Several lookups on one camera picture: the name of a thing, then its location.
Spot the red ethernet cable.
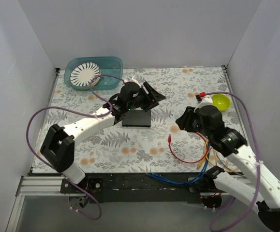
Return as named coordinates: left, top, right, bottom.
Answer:
left=167, top=131, right=212, bottom=164

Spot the black network switch box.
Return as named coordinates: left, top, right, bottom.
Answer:
left=122, top=110, right=151, bottom=128

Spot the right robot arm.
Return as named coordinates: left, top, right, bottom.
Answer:
left=176, top=105, right=280, bottom=232

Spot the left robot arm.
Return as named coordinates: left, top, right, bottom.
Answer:
left=40, top=81, right=166, bottom=193

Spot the lime green bowl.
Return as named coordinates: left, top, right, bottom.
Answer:
left=211, top=94, right=231, bottom=112

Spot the teal plastic basin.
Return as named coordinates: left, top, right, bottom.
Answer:
left=64, top=57, right=123, bottom=91

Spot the white black striped plate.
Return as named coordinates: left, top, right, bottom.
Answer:
left=70, top=62, right=101, bottom=87

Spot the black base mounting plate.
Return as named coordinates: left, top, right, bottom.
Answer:
left=60, top=173, right=233, bottom=204

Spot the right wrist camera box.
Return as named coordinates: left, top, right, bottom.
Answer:
left=195, top=94, right=213, bottom=110

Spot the aluminium frame rail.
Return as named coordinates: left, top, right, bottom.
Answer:
left=15, top=175, right=251, bottom=196

